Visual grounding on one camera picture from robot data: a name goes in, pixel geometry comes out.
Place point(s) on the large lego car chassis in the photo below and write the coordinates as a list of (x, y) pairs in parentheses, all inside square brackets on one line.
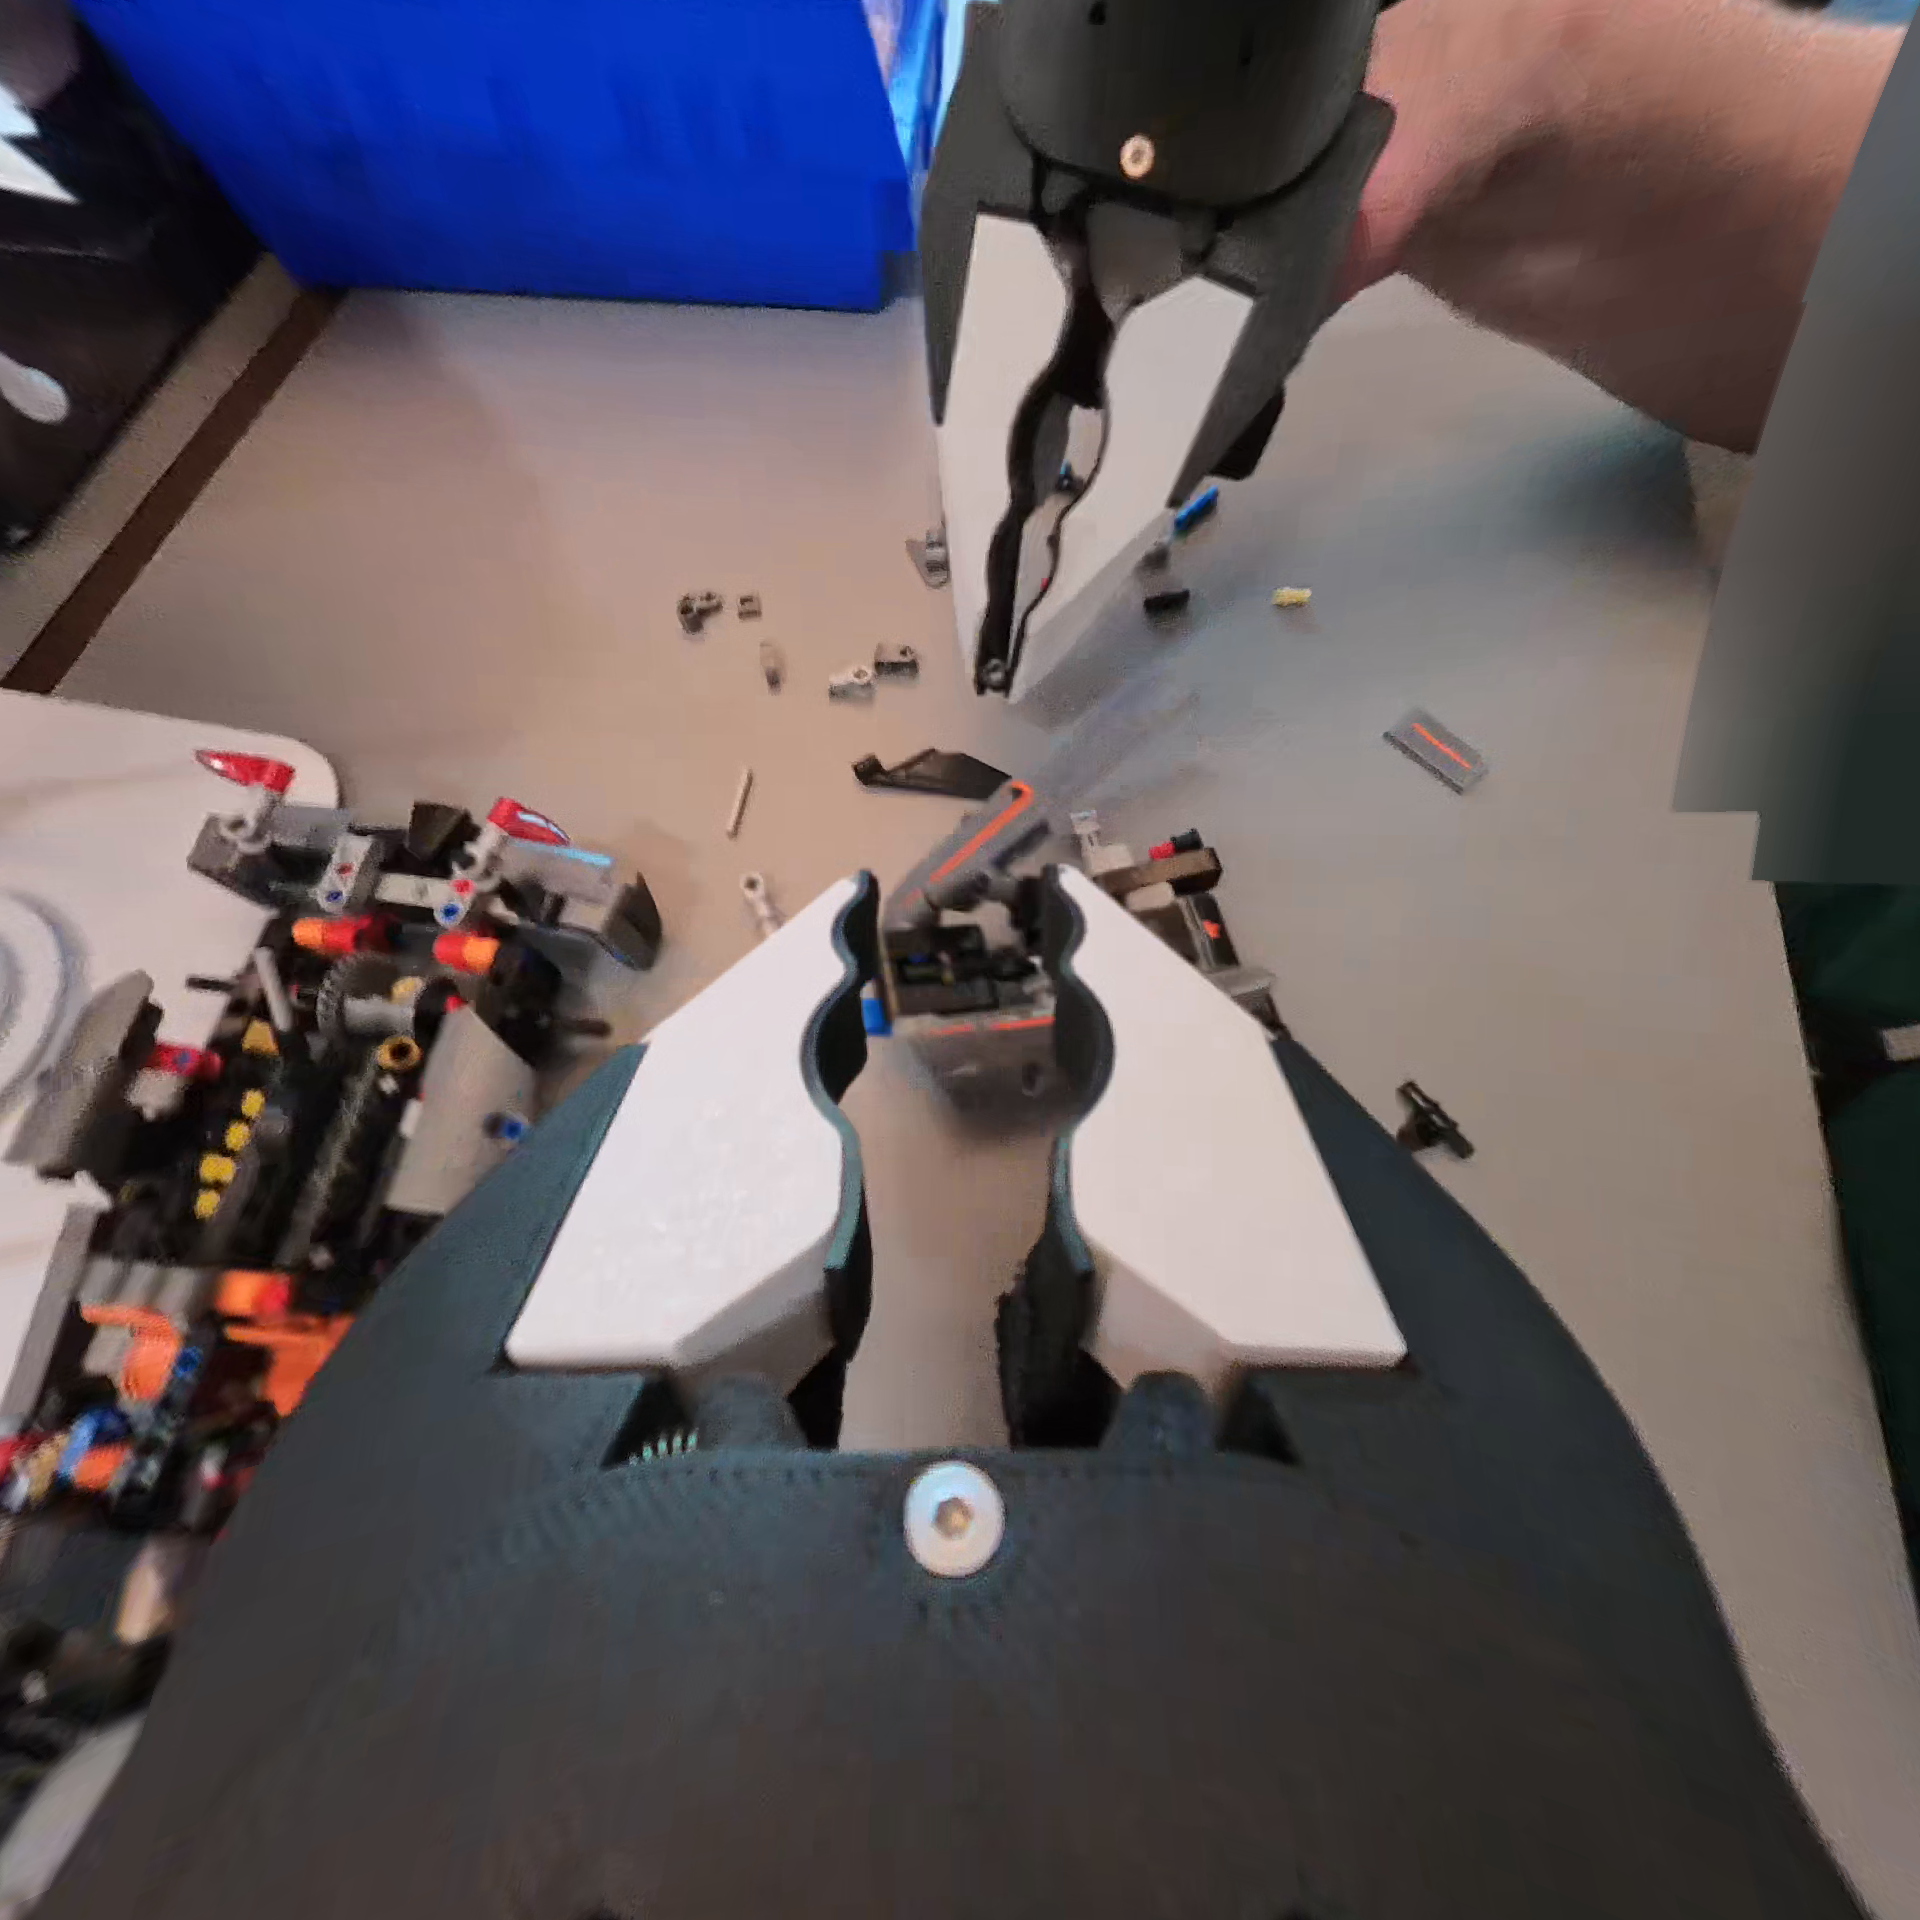
[(297, 1052)]

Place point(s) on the black lego fin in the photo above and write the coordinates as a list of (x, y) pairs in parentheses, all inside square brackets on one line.
[(931, 773)]

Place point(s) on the black grey lego assembly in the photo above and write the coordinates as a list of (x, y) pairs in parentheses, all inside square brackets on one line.
[(980, 990)]

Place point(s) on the dark lego set box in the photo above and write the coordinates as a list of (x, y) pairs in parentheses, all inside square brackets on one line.
[(116, 297)]

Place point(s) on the person's right forearm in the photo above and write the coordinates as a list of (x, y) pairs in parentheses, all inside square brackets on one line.
[(1771, 224)]

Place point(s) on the flat grey orange striped tile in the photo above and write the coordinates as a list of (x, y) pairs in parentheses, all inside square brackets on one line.
[(1441, 748)]

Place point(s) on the blue plastic bin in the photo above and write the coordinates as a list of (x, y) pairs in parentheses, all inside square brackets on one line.
[(525, 149)]

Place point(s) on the person's right hand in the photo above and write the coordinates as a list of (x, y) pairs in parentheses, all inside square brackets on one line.
[(1515, 164)]

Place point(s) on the black t-shaped lego piece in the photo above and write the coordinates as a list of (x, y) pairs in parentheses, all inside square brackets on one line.
[(1431, 1117)]

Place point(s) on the blue lego axle pin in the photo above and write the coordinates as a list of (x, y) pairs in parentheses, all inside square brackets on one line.
[(1193, 514)]

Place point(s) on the grey axle assembly blue piece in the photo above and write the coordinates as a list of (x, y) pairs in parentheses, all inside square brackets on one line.
[(931, 552)]

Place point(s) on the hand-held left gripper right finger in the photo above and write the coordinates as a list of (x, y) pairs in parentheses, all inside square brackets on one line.
[(1243, 1214)]

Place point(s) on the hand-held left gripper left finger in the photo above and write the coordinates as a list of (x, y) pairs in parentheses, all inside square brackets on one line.
[(674, 1214)]

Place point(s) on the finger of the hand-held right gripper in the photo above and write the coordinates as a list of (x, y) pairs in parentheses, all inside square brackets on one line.
[(1164, 400), (983, 392)]

